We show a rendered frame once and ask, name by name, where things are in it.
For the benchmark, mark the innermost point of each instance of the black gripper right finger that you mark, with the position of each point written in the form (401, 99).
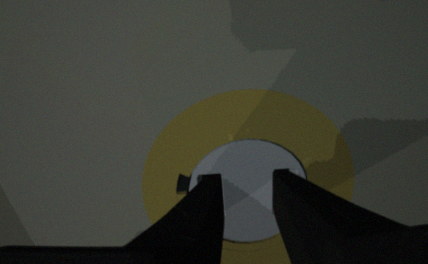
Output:
(319, 227)

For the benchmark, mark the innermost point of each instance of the grey cylinder with two slots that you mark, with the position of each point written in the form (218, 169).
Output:
(246, 167)

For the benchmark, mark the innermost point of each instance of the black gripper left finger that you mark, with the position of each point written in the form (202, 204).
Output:
(190, 233)

